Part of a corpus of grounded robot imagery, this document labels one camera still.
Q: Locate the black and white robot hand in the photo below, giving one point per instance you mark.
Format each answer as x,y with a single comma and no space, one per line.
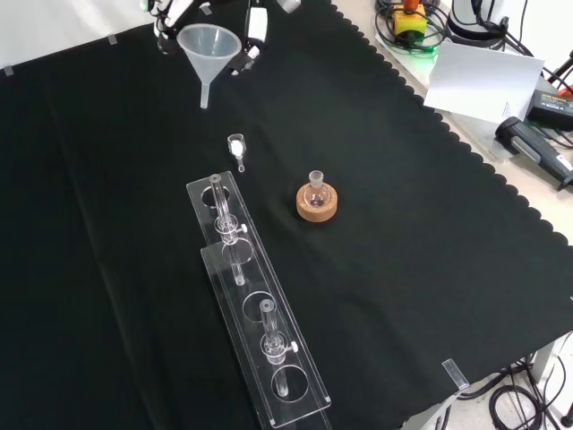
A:
257,27

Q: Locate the clear plastic funnel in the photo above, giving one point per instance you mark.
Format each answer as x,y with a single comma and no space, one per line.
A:
208,49

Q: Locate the glass weighing funnel with powder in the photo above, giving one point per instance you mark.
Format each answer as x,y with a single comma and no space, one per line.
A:
236,148

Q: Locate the glass round-bottom flask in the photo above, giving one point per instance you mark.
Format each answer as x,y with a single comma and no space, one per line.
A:
317,197

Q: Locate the clear acrylic funnel stand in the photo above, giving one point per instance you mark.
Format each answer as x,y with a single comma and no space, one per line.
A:
268,313

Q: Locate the yellow stop button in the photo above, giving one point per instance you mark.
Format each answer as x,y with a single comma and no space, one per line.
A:
408,22

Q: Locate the pale white board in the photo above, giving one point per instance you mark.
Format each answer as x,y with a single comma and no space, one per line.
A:
483,80

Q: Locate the black cloth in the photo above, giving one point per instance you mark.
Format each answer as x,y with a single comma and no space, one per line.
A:
403,224

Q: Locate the black handheld tool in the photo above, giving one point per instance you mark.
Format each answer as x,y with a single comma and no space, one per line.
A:
528,145

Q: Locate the black power adapter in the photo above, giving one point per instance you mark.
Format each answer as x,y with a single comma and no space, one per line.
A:
553,107

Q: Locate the black and red tripod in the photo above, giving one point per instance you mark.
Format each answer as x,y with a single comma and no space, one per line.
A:
561,74

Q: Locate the clear tape strip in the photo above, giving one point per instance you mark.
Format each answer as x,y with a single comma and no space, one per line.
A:
455,374

